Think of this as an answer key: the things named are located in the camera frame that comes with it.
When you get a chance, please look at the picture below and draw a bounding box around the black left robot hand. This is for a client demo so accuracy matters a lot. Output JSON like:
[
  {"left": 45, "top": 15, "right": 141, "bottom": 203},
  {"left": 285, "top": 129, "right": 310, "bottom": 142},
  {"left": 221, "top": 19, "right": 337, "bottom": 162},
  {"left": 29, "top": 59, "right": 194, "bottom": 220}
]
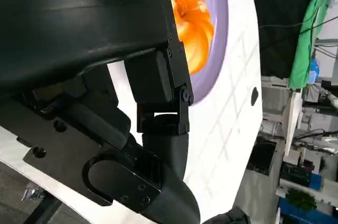
[{"left": 0, "top": 0, "right": 201, "bottom": 224}]

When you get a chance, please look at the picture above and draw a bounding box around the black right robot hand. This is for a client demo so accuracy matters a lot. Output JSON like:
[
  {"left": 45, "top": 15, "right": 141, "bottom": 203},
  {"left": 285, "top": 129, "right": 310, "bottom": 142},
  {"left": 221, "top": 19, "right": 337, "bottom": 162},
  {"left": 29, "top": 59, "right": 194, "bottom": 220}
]
[{"left": 204, "top": 206, "right": 251, "bottom": 224}]

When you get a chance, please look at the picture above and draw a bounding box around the orange and white bread roll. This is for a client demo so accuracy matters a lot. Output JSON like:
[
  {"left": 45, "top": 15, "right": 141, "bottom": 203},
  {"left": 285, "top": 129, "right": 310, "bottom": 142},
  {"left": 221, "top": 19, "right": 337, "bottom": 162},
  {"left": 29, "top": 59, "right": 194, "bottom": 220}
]
[{"left": 154, "top": 0, "right": 215, "bottom": 76}]

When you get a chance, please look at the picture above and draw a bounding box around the black box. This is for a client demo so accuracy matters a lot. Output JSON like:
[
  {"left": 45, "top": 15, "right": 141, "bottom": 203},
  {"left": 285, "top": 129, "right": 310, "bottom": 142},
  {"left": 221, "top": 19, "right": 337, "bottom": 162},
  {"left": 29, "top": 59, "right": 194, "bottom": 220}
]
[{"left": 247, "top": 141, "right": 277, "bottom": 176}]

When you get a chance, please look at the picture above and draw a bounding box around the green plant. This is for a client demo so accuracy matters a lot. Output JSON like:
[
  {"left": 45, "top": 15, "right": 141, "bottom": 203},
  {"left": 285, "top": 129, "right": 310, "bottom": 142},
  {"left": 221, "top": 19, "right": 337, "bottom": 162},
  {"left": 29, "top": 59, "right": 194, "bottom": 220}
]
[{"left": 286, "top": 189, "right": 318, "bottom": 212}]

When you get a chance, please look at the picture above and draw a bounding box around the blue bin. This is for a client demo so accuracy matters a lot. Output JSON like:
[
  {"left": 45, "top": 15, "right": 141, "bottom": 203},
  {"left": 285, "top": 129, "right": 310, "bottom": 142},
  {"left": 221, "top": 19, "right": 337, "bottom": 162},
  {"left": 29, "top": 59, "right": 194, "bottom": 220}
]
[{"left": 278, "top": 197, "right": 338, "bottom": 224}]

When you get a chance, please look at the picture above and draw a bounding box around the white pipe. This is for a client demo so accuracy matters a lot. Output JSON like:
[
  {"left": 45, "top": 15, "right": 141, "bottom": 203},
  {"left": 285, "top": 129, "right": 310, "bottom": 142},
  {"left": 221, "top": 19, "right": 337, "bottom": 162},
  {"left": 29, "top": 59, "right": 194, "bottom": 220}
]
[{"left": 276, "top": 178, "right": 338, "bottom": 208}]

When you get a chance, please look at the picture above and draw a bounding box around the white desk panel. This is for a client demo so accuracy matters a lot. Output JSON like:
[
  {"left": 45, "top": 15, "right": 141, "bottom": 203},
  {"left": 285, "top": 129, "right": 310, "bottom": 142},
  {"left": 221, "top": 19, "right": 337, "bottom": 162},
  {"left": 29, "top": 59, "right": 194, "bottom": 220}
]
[{"left": 283, "top": 88, "right": 304, "bottom": 157}]

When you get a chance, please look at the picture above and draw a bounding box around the lilac plate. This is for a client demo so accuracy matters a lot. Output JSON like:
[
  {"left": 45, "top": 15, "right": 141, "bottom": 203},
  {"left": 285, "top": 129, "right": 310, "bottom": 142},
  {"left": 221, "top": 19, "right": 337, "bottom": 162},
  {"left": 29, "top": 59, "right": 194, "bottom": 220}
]
[{"left": 171, "top": 0, "right": 229, "bottom": 106}]

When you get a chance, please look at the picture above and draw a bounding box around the blue bottle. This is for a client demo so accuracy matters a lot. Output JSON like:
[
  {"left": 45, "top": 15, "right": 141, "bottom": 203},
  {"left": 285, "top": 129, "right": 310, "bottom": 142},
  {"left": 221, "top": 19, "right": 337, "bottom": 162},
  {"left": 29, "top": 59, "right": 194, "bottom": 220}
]
[{"left": 309, "top": 59, "right": 321, "bottom": 85}]

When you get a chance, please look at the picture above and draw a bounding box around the black table leg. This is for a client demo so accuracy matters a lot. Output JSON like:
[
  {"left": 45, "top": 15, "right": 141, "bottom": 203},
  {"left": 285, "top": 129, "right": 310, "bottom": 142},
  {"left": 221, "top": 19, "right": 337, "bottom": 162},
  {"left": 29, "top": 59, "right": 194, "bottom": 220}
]
[{"left": 23, "top": 194, "right": 63, "bottom": 224}]

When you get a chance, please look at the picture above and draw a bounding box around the green cloth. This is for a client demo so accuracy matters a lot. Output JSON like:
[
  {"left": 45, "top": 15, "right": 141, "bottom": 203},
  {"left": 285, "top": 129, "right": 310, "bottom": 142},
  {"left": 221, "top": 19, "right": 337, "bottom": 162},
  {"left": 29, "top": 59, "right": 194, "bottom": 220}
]
[{"left": 287, "top": 0, "right": 332, "bottom": 90}]

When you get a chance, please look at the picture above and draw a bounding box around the black curtain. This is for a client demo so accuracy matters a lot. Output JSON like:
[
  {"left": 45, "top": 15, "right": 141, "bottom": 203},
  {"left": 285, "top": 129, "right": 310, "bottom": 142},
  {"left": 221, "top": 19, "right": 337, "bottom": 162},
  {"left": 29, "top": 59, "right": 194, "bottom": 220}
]
[{"left": 250, "top": 0, "right": 319, "bottom": 79}]

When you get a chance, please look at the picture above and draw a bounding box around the black table cable grommet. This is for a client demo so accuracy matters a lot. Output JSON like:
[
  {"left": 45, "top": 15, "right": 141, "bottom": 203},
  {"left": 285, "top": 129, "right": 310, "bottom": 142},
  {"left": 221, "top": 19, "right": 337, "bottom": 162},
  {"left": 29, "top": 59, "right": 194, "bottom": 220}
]
[{"left": 250, "top": 87, "right": 259, "bottom": 107}]

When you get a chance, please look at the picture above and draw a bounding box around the black cable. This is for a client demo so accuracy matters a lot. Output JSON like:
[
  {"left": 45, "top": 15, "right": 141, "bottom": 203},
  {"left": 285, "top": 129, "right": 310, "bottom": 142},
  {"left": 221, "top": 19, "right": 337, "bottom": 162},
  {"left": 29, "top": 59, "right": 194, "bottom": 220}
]
[{"left": 258, "top": 15, "right": 338, "bottom": 30}]

